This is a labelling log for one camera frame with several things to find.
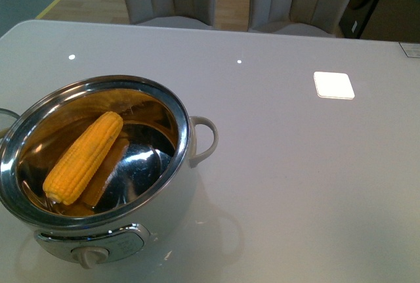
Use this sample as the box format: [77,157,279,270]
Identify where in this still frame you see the yellow corn cob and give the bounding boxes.
[43,112,123,205]

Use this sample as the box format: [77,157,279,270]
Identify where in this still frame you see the black washing machine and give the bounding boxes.
[339,0,379,39]

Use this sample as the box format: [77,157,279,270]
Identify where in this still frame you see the table label sticker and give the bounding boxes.
[399,42,420,58]

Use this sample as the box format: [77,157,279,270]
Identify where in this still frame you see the glass pot lid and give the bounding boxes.
[0,108,20,139]

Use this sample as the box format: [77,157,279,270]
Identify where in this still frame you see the white electric cooking pot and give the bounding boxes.
[1,76,219,269]

